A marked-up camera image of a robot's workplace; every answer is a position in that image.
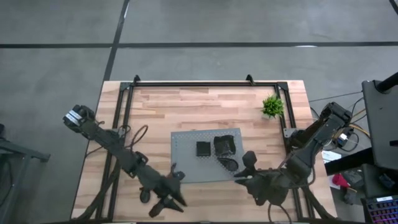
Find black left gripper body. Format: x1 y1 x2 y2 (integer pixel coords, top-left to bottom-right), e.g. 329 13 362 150
148 164 186 218

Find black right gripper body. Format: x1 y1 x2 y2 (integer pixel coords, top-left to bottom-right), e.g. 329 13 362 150
242 151 290 206

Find black teardrop mini plate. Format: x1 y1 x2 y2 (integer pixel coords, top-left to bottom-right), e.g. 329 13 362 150
217 156 240 173
139 187 152 205

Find black square mini plate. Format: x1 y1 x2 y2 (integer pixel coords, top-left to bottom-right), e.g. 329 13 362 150
214 136 234 157
213 134 236 157

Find small black cube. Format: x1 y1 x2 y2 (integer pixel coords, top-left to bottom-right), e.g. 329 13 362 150
196 141 212 157

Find grey perforated metal shelf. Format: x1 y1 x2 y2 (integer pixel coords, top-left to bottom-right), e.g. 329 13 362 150
170 127 249 184

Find white paper sheet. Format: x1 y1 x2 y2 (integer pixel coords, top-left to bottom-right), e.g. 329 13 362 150
320 149 342 164

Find red cloth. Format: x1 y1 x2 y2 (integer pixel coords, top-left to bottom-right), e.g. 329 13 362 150
331 173 351 189

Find green plant in white pot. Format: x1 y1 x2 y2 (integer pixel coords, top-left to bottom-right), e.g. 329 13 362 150
261 94 285 120

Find small white power adapter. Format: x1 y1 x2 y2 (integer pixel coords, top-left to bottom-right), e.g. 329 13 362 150
335 132 349 147

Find backlit keyboard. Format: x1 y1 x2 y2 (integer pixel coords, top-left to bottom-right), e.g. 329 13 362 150
363 195 398 224

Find grey stand base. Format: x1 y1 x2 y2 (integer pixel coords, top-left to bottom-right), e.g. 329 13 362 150
0 123 51 224

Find black cart pole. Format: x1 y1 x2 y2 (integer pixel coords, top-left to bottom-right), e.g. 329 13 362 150
376 71 398 94

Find brown braided cable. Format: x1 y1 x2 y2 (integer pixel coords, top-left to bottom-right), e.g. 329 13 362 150
123 124 149 151

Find black aluminium table frame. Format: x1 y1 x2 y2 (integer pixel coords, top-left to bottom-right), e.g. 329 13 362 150
93 73 332 222

